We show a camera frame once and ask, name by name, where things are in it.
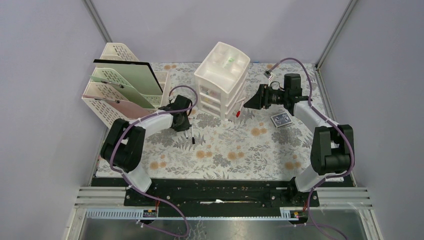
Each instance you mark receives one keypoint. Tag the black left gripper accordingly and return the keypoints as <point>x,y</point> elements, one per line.
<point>185,126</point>

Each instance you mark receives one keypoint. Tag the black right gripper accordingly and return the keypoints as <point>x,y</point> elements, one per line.
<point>261,99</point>

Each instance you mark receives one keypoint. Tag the red marker pen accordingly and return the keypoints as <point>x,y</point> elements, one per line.
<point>241,103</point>

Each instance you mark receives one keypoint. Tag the white plastic drawer organizer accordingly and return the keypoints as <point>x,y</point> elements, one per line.
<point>220,80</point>

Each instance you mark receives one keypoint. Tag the pink clipboard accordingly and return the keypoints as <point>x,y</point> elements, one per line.
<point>126,108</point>

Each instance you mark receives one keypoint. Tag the green clipboard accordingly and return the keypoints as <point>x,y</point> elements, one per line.
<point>107,75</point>

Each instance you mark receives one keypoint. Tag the white binder folder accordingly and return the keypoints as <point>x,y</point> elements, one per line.
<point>139,74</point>

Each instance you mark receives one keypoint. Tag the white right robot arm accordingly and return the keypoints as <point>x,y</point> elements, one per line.
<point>332,149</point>

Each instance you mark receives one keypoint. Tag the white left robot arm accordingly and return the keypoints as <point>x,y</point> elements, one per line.
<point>124,143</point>

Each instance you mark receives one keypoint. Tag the blue playing card box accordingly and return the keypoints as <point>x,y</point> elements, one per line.
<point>281,119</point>

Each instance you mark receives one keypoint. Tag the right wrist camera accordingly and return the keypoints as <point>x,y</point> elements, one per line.
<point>269,75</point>

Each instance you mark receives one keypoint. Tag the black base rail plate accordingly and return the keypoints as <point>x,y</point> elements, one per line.
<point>230,198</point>

